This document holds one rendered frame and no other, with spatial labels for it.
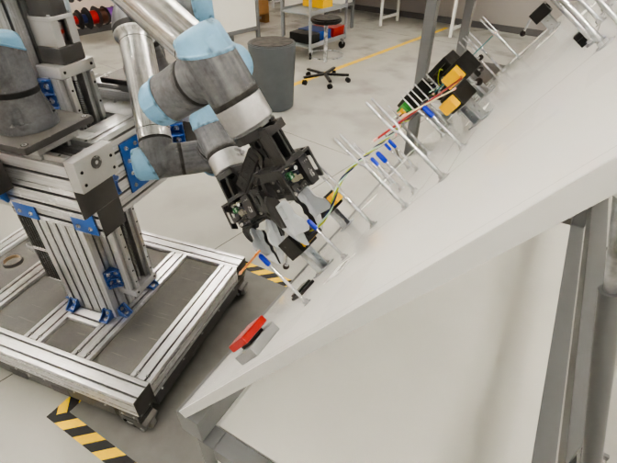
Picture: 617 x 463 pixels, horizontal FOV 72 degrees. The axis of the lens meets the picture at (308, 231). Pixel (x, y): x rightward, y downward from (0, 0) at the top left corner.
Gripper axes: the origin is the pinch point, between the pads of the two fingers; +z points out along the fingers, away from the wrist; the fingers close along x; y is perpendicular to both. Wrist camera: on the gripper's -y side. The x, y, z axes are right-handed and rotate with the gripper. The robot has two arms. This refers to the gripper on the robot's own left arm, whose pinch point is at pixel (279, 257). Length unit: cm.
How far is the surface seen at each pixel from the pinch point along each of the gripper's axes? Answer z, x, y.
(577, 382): 42, 38, 2
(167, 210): -85, -121, -159
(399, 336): 27.9, 10.4, -21.1
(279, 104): -173, -51, -307
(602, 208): 23, 68, -47
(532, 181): 10, 39, 50
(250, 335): 11.3, 2.0, 27.8
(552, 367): 48, 37, -25
